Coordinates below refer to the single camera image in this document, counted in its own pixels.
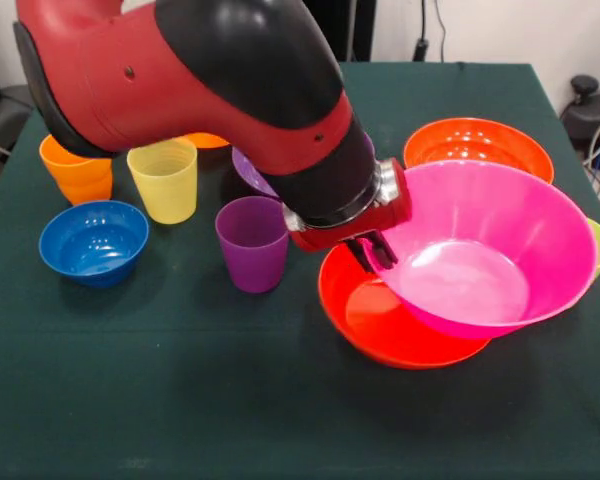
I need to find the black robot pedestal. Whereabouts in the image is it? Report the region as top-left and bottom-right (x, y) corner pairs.
(299, 0), (377, 64)

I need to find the purple plastic bowl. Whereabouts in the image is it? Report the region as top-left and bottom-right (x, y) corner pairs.
(231, 145), (281, 199)

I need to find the yellow plastic cup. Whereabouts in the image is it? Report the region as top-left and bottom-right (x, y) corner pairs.
(126, 137), (199, 226)

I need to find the dark green table cloth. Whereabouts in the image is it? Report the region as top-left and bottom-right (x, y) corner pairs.
(0, 58), (600, 480)

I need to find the red plastic bowl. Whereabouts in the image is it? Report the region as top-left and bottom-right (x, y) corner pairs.
(318, 244), (494, 370)
(402, 117), (556, 186)

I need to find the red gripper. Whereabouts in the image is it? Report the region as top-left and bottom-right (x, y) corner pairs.
(288, 159), (413, 274)

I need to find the large pink plastic bowl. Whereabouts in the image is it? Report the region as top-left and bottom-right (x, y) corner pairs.
(374, 159), (600, 341)

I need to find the large orange plastic bowl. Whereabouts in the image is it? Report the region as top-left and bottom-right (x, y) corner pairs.
(182, 132), (231, 150)

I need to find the orange plastic cup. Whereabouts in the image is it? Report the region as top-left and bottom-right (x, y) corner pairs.
(38, 133), (114, 189)
(54, 169), (114, 207)

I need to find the black hanging cable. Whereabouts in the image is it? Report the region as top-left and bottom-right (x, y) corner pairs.
(412, 0), (449, 64)

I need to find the purple plastic cup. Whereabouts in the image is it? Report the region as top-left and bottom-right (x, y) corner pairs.
(214, 195), (291, 294)

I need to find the small blue plastic bowl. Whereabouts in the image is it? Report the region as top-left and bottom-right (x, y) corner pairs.
(38, 199), (151, 289)

